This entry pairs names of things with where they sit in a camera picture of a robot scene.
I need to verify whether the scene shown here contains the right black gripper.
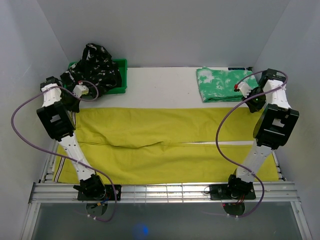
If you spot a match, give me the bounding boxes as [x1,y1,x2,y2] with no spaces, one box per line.
[241,88,267,114]

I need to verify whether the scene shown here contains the yellow trousers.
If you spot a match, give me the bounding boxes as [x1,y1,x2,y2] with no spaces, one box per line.
[52,106,278,185]

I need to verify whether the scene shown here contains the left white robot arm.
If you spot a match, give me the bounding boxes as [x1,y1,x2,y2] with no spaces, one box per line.
[36,76,106,200]

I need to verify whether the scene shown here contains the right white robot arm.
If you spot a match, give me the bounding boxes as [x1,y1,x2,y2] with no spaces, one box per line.
[225,68,299,199]

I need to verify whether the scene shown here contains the black white patterned garment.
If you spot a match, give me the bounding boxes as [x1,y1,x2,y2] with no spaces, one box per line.
[60,43,122,98]

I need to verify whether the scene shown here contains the green white tie-dye folded garment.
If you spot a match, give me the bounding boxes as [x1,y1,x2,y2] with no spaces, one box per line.
[196,67,258,103]

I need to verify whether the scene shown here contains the green plastic bin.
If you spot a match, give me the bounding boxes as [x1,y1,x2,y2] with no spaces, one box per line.
[67,58,129,96]

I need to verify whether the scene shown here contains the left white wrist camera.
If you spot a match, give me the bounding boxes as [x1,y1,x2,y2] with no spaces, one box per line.
[72,84,89,98]

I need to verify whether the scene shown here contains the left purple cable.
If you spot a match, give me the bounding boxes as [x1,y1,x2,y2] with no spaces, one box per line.
[11,80,117,223]

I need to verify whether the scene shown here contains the aluminium rail frame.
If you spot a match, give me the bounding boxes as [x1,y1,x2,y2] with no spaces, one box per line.
[21,156,312,240]

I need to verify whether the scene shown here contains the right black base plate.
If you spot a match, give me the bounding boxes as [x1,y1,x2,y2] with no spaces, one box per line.
[209,183,256,200]

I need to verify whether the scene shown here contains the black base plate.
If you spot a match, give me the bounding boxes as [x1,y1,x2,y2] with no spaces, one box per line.
[209,183,256,200]
[76,184,122,202]

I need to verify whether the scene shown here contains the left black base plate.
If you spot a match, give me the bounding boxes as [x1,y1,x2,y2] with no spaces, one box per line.
[76,184,122,202]

